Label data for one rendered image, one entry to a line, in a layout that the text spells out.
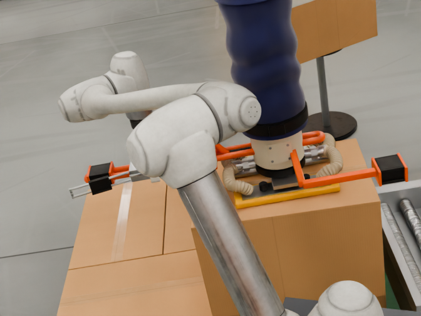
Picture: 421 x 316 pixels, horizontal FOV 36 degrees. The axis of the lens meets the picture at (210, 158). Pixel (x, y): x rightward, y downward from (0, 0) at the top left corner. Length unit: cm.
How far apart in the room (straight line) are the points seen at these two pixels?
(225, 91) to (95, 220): 159
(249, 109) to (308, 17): 237
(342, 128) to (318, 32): 77
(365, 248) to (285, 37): 74
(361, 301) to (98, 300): 123
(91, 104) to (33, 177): 280
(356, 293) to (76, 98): 95
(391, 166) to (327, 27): 205
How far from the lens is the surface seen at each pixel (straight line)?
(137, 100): 176
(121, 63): 195
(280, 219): 204
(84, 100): 188
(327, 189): 208
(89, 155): 467
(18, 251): 395
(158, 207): 291
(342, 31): 394
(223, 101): 145
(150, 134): 139
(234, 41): 190
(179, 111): 142
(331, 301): 157
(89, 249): 279
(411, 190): 272
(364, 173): 193
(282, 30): 188
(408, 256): 245
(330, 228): 208
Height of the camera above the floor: 215
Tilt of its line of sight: 30 degrees down
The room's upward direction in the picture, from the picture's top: 12 degrees counter-clockwise
